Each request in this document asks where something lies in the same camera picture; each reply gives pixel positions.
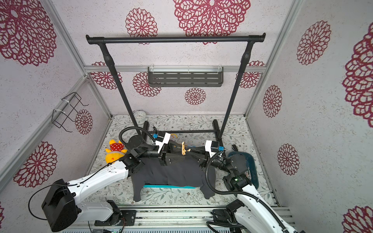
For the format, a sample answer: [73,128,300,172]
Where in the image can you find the white alarm clock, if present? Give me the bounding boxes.
[133,110,148,125]

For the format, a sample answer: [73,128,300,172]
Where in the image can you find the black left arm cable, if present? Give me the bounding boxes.
[119,126,156,146]

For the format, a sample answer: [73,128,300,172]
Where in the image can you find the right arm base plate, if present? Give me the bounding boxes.
[211,209,239,225]

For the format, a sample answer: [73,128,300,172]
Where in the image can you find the black wire wall basket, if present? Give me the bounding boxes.
[51,92,89,133]

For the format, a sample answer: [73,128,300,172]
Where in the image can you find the yellow plush toy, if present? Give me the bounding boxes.
[105,139,127,164]

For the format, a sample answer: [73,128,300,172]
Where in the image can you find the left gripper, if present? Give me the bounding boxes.
[138,140,187,167]

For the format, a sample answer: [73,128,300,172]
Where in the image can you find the black clothes rack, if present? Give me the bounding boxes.
[85,33,266,143]

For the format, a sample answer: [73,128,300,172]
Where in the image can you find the black wall shelf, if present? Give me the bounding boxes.
[148,67,223,87]

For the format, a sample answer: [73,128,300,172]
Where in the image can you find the beige clothespin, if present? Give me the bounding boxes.
[181,142,191,156]

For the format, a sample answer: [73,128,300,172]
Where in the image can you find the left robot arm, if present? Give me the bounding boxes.
[41,132,190,233]

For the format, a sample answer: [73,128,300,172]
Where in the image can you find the dark teal clothespin bin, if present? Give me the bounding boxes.
[228,151,259,189]

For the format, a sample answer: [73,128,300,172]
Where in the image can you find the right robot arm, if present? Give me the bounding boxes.
[188,141,296,233]

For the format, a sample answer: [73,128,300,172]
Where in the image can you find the teal laundry basket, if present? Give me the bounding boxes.
[144,184,197,189]

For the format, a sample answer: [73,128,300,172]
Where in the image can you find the dark grey t-shirt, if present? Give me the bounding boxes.
[131,157,215,202]

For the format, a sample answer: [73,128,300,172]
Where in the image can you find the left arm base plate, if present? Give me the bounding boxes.
[94,210,137,227]

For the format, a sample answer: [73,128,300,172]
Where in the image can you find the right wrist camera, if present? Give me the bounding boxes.
[205,140,225,158]

